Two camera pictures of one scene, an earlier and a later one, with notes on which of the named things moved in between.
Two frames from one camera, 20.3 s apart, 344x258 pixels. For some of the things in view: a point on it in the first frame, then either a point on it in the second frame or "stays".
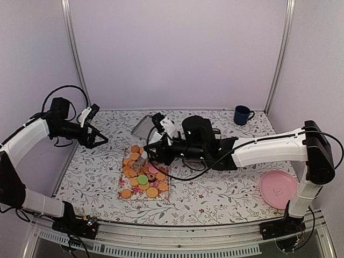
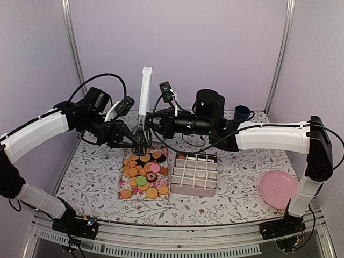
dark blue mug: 242,114 stays
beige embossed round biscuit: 152,192 stays
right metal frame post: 291,7 stays
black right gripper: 161,151 → 166,121
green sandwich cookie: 142,179 stays
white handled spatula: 140,163 → 142,141
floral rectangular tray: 141,179 stays
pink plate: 278,187 stays
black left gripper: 89,142 → 112,132
